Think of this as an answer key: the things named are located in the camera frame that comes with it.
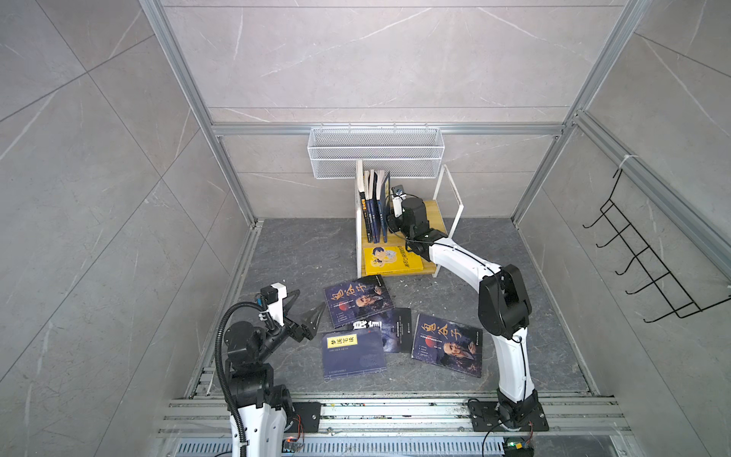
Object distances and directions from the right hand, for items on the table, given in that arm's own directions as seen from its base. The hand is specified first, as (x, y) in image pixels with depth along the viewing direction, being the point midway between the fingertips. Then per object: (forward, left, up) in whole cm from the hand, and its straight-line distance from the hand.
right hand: (396, 206), depth 94 cm
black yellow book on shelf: (-15, +11, +13) cm, 23 cm away
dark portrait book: (-25, +14, -19) cm, 34 cm away
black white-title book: (-34, +1, -21) cm, 40 cm away
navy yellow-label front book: (-42, +15, -21) cm, 49 cm away
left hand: (-35, +24, +2) cm, 42 cm away
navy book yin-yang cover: (-15, +6, +13) cm, 21 cm away
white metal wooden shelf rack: (-1, -13, -4) cm, 14 cm away
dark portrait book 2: (-39, -15, -21) cm, 47 cm away
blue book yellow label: (-7, +5, +7) cm, 11 cm away
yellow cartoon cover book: (-10, +2, -17) cm, 20 cm away
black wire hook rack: (-37, -59, +8) cm, 70 cm away
